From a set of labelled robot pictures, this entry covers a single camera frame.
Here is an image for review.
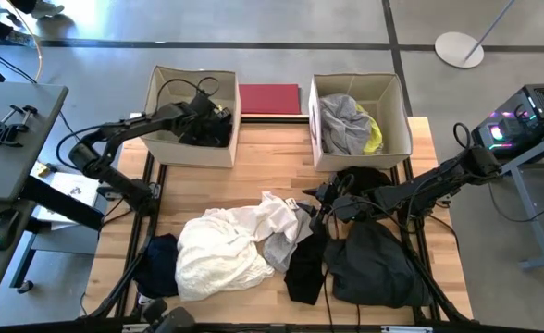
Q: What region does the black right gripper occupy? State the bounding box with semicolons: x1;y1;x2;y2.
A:
302;185;375;233

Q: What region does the black garment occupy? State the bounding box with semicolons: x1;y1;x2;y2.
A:
334;166;393;198
179;117;234;150
283;228;329;306

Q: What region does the light grey-blue garment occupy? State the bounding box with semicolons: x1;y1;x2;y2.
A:
261;205;315;274

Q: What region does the beige fabric storage bin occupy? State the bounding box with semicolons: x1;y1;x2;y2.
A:
141;65;242;169
307;72;414;173

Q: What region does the dark charcoal garment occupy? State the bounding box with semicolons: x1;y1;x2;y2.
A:
322;219;434;310

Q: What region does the grey patterned garment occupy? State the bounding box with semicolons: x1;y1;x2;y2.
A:
318;92;374;156

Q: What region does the neon yellow garment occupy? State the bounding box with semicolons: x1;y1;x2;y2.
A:
354;103;385;156

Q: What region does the white crinkled garment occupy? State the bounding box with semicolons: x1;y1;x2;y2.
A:
174;191;302;302

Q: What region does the navy blue garment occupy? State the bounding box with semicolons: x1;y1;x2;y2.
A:
134;233;181;300

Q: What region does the dark red flat folder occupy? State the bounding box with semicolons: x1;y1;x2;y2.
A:
238;83;303;117

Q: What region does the white printed paper sheet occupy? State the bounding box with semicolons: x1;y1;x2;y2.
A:
34;169;101;231

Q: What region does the person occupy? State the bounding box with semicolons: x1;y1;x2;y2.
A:
0;0;66;47

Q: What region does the black desk clamp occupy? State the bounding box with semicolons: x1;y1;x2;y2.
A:
0;104;39;149

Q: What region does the white round-base stand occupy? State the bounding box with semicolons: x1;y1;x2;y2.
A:
434;0;517;69

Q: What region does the grey desk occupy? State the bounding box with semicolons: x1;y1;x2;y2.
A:
0;82;105;316

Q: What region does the black computer mouse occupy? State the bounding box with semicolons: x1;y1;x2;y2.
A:
0;208;21;253

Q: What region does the black computer tower with lights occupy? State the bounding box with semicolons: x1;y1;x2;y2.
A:
470;82;544;159

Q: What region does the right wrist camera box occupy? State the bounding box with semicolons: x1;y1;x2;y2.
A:
315;182;347;204

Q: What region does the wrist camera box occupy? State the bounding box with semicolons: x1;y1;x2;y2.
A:
192;92;217;115
315;182;347;204

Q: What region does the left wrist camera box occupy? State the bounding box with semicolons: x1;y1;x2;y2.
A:
192;92;217;115

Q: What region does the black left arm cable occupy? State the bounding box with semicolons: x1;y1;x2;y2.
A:
154;76;221;117

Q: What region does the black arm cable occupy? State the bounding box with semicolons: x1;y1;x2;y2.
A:
451;121;475;152
154;76;221;117

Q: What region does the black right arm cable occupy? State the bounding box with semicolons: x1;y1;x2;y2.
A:
451;121;475;152

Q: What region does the tan hanging cable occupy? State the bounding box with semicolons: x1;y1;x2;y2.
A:
3;0;44;85

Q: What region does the black floor cable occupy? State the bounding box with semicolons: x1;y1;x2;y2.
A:
487;182;544;224
0;40;38;85

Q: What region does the grey metal desk frame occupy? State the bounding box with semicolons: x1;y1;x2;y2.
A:
498;129;544;272

